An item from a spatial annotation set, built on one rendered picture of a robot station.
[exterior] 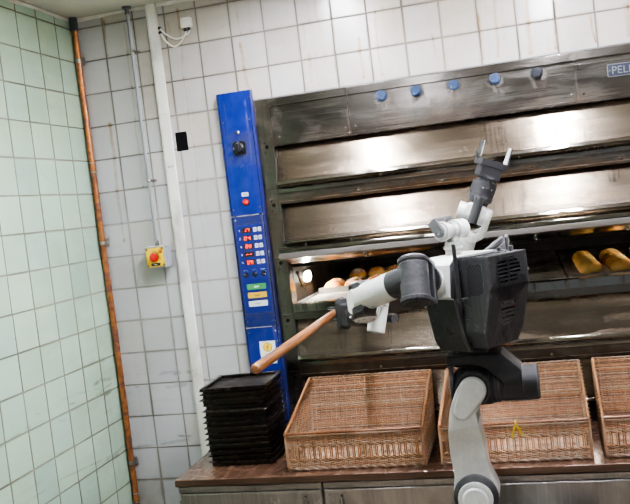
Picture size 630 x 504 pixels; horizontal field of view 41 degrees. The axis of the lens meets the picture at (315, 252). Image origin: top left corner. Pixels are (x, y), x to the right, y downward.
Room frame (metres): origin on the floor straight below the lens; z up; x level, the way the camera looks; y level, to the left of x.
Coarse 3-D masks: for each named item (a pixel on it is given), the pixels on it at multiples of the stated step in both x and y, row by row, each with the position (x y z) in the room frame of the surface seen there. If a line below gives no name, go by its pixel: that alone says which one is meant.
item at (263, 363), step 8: (320, 320) 2.99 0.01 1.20; (328, 320) 3.07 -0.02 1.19; (312, 328) 2.86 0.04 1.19; (296, 336) 2.69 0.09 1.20; (304, 336) 2.75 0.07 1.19; (288, 344) 2.58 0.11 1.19; (296, 344) 2.65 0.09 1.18; (272, 352) 2.45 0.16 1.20; (280, 352) 2.49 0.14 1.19; (264, 360) 2.35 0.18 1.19; (272, 360) 2.41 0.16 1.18; (256, 368) 2.29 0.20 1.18; (264, 368) 2.34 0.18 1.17
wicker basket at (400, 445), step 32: (320, 384) 3.72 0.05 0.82; (352, 384) 3.69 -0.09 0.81; (384, 384) 3.65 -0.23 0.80; (416, 384) 3.62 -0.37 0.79; (320, 416) 3.69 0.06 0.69; (352, 416) 3.65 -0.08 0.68; (384, 416) 3.62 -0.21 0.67; (416, 416) 3.58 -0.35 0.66; (288, 448) 3.29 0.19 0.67; (320, 448) 3.26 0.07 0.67; (352, 448) 3.23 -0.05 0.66; (384, 448) 3.42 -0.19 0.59; (416, 448) 3.17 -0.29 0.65
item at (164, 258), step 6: (150, 246) 3.93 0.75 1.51; (156, 246) 3.87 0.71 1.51; (162, 246) 3.86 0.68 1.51; (168, 246) 3.90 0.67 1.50; (150, 252) 3.87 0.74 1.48; (156, 252) 3.86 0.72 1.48; (162, 252) 3.86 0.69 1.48; (168, 252) 3.89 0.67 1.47; (162, 258) 3.86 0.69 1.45; (168, 258) 3.88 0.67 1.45; (150, 264) 3.87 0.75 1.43; (156, 264) 3.86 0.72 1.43; (162, 264) 3.86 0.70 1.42; (168, 264) 3.88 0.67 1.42
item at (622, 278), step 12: (588, 276) 3.52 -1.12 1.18; (600, 276) 3.47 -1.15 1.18; (612, 276) 3.45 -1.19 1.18; (624, 276) 3.44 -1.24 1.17; (528, 288) 3.53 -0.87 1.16; (540, 288) 3.52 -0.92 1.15; (552, 288) 3.51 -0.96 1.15; (564, 288) 3.50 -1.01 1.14; (576, 288) 3.49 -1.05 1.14; (324, 300) 3.80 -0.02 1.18; (396, 300) 3.67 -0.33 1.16; (300, 312) 3.78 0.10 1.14
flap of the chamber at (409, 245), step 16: (560, 224) 3.36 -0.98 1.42; (576, 224) 3.34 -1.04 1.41; (592, 224) 3.33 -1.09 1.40; (608, 224) 3.31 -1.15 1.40; (624, 224) 3.32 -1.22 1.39; (416, 240) 3.50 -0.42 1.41; (432, 240) 3.48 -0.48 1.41; (480, 240) 3.49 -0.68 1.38; (512, 240) 3.56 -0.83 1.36; (288, 256) 3.63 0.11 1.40; (304, 256) 3.61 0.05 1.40; (320, 256) 3.63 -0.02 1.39; (336, 256) 3.67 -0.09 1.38; (352, 256) 3.71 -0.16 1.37
